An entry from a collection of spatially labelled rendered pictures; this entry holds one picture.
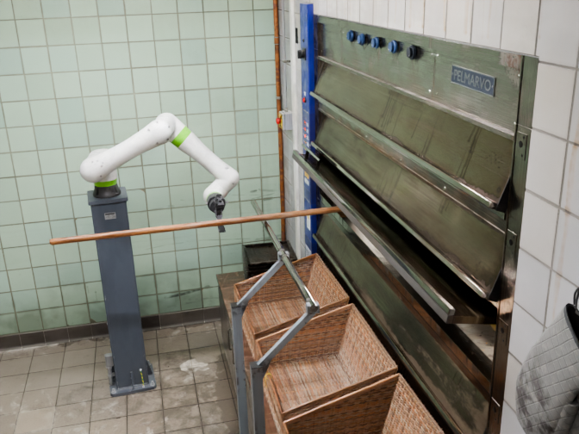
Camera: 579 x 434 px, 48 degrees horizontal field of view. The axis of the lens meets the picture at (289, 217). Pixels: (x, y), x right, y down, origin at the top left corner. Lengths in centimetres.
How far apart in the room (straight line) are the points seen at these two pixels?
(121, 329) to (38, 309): 91
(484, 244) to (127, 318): 244
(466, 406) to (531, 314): 54
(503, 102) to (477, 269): 47
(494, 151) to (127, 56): 276
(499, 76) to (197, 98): 268
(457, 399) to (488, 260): 54
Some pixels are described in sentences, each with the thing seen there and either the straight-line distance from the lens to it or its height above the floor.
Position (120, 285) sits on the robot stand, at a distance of 378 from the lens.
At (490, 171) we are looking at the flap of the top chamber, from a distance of 182.
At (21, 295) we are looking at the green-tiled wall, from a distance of 463.
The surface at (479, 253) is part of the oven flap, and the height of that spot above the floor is 153.
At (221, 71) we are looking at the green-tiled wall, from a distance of 418.
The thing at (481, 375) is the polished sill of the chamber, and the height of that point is 117.
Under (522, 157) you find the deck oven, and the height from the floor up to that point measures 186.
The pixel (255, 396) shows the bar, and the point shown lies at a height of 83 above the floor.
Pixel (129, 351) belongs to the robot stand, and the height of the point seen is 26.
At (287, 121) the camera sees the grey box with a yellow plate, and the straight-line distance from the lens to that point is 395.
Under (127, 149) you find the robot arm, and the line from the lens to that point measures 334.
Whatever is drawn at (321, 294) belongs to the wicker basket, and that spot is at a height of 71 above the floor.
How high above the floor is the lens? 230
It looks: 21 degrees down
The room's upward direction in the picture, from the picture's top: 2 degrees counter-clockwise
